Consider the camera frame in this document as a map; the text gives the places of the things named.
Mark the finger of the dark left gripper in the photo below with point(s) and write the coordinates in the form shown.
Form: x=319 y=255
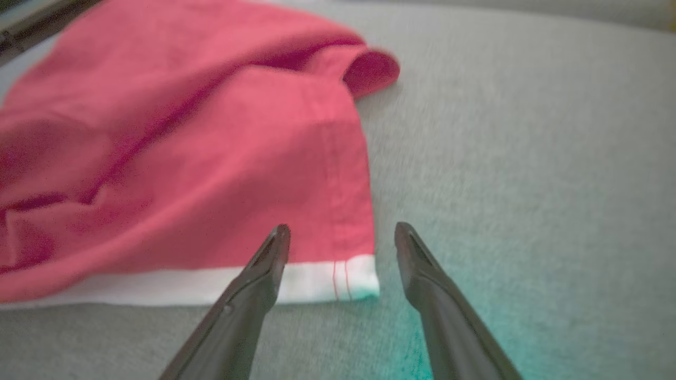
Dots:
x=31 y=34

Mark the grey fabric sofa seat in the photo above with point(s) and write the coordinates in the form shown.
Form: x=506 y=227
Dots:
x=528 y=158

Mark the red shirt with white sleeves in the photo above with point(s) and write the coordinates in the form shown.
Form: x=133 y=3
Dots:
x=211 y=158

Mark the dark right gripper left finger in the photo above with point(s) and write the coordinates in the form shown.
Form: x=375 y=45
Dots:
x=248 y=306

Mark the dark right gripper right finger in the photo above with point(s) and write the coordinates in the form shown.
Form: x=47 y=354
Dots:
x=443 y=311

